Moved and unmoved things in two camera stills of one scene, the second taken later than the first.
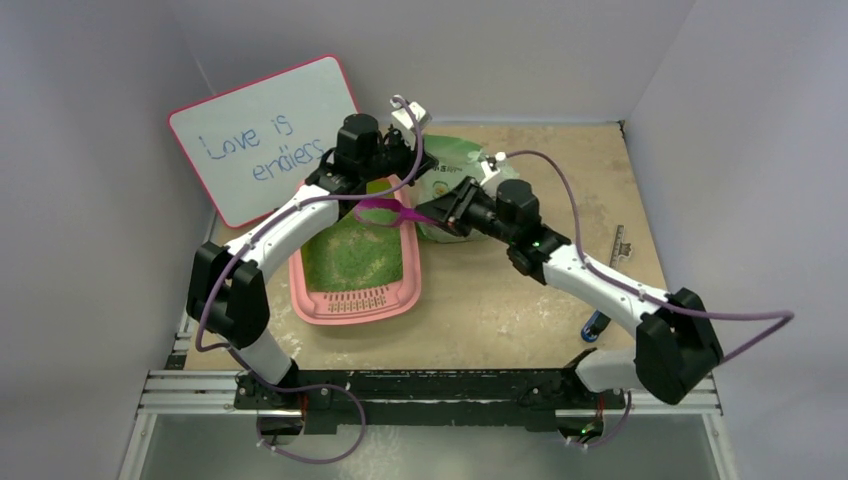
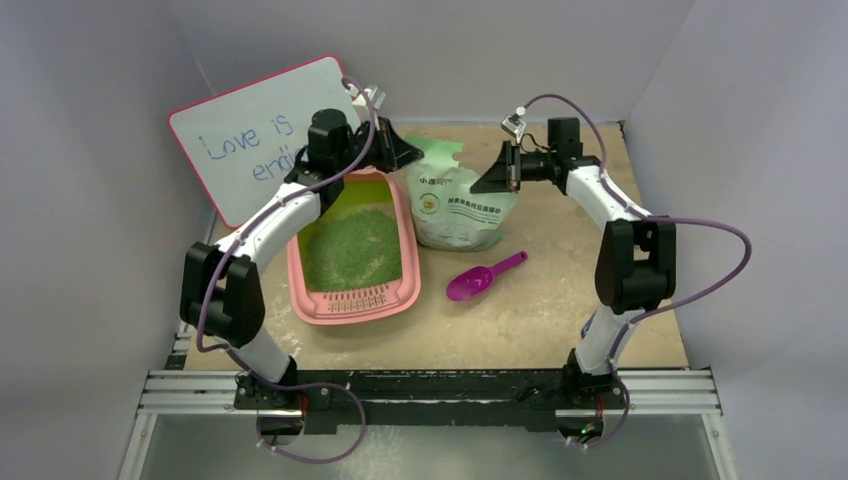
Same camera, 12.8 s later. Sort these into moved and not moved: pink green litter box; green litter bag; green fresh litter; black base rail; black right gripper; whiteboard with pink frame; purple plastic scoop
Moved: purple plastic scoop; green litter bag; black right gripper
Not moved: black base rail; pink green litter box; green fresh litter; whiteboard with pink frame
